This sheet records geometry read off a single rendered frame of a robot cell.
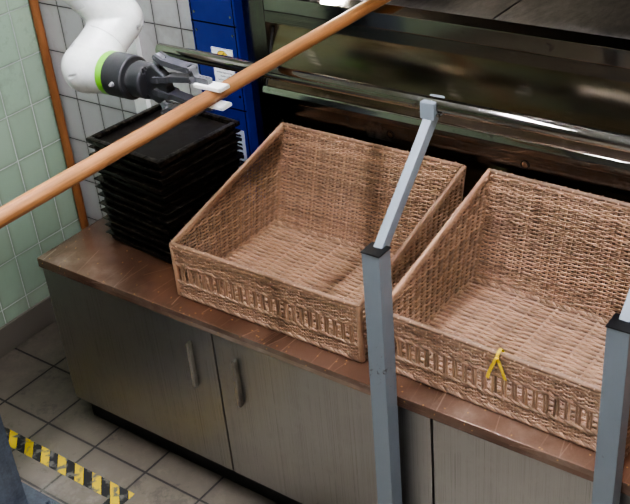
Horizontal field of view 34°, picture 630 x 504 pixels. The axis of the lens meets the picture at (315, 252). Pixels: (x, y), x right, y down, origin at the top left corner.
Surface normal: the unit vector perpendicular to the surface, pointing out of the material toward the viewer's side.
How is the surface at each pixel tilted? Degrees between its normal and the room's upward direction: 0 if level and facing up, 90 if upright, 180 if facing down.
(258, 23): 90
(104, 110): 90
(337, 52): 70
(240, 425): 90
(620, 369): 90
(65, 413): 0
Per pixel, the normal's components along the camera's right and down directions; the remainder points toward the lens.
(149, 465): -0.08, -0.85
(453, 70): -0.58, 0.15
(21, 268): 0.81, 0.25
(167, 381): -0.58, 0.46
